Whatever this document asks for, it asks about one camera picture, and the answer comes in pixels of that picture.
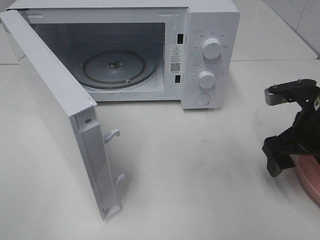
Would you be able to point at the white microwave knob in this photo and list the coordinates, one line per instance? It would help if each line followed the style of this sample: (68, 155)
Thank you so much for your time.
(206, 79)
(211, 48)

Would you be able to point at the white microwave oven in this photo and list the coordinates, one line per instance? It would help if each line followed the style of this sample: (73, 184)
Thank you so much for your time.
(170, 31)

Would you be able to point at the white microwave door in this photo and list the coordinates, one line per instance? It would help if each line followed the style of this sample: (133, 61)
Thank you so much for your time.
(68, 112)

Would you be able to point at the white lower microwave knob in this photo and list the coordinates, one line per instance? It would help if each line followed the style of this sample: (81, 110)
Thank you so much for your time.
(206, 79)

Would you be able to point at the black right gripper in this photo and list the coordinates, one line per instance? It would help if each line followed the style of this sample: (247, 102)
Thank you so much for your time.
(302, 138)

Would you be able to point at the white upper microwave knob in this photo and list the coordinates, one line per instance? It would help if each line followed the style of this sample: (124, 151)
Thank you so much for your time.
(211, 48)

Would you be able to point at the pink round plate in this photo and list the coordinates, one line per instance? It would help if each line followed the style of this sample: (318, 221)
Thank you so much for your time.
(308, 173)

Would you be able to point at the glass microwave turntable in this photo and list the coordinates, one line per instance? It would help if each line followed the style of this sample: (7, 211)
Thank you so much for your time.
(117, 69)

